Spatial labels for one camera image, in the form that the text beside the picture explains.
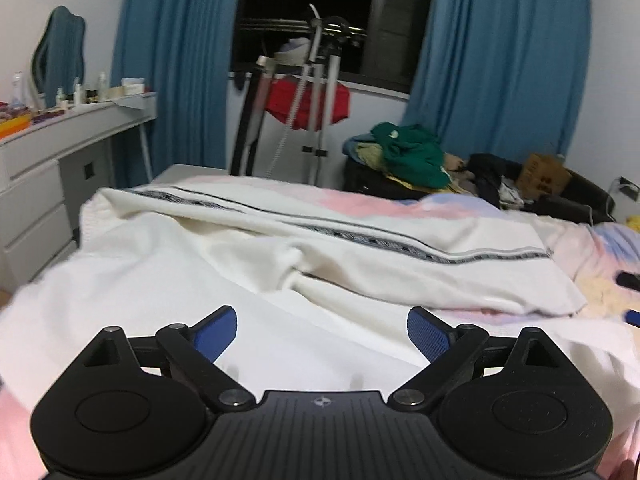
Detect brown paper bag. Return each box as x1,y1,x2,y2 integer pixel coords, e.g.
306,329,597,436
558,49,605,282
515,154,572,202

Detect black clothing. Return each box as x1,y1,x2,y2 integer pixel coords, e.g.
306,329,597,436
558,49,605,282
467,154,521,206

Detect wavy mirror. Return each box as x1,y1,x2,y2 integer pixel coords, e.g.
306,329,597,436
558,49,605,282
31,6,87,110

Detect white pants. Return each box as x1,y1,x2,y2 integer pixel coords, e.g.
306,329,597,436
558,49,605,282
0,178,640,413

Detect yellow-green cloth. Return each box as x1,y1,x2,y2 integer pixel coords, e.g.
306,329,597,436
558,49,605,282
356,141,396,178

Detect green garment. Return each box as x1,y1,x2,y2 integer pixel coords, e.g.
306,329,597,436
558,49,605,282
371,122,451,188

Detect red garment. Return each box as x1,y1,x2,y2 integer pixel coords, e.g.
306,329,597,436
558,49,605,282
264,74,351,132

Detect pastel bedsheet bed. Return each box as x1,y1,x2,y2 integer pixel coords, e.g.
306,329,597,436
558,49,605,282
0,165,640,480

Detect blue curtain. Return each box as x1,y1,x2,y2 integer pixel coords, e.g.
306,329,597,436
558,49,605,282
404,0,592,162
111,0,246,188

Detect black sofa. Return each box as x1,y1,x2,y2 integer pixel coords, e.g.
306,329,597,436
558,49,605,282
467,152,617,224

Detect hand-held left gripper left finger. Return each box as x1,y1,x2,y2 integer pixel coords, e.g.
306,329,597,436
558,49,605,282
82,305,257,411

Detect orange tray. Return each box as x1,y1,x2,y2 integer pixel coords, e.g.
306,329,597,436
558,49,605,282
0,114,32,140

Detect white vanity desk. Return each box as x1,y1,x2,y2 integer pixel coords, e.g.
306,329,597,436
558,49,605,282
0,91,157,293

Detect garment steamer stand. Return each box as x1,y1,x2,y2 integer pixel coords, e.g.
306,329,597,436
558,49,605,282
270,4,368,186

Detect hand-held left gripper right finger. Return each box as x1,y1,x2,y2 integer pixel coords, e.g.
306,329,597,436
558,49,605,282
387,306,556,411

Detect silver folding rack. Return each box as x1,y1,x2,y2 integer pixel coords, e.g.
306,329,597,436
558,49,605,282
229,56,278,177

